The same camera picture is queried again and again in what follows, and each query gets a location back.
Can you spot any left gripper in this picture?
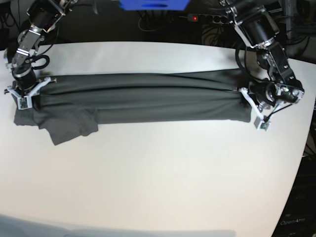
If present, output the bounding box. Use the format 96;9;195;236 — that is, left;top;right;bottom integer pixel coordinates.
238;82;305;119

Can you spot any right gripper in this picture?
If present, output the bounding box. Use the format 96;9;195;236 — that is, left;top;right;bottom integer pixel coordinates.
11;71;57;96

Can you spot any dark grey T-shirt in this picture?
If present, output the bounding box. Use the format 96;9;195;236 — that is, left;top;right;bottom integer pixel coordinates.
14;69;251;145

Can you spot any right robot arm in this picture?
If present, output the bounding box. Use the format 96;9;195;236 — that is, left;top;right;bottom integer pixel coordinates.
4;0;77;97

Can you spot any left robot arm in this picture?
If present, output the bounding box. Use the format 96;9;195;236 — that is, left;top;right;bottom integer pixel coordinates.
219;0;305;123

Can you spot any black power strip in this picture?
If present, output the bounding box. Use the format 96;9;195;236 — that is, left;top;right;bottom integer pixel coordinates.
187;14;229;25

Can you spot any black OpenArm base box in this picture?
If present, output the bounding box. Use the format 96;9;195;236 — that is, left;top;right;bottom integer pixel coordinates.
272;156;316;237

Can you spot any blue plastic bin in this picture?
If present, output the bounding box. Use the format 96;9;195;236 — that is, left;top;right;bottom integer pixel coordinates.
119;0;190;11

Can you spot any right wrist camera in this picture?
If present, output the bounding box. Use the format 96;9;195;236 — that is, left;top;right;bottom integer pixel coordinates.
17;96;33;110

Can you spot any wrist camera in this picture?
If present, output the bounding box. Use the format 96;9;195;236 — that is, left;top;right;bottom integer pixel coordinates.
17;96;33;110
254;117;271;131

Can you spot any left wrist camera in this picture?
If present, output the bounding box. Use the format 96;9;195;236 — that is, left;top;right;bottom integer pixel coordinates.
254;117;271;131

